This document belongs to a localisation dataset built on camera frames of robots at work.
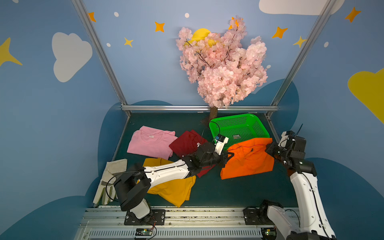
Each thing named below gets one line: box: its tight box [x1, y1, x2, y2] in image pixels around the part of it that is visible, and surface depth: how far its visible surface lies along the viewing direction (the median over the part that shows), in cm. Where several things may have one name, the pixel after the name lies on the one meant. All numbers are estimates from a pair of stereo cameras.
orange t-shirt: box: [220, 138, 275, 180], surface depth 81 cm
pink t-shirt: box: [127, 125, 179, 160], surface depth 104 cm
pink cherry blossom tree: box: [176, 15, 268, 121], surface depth 76 cm
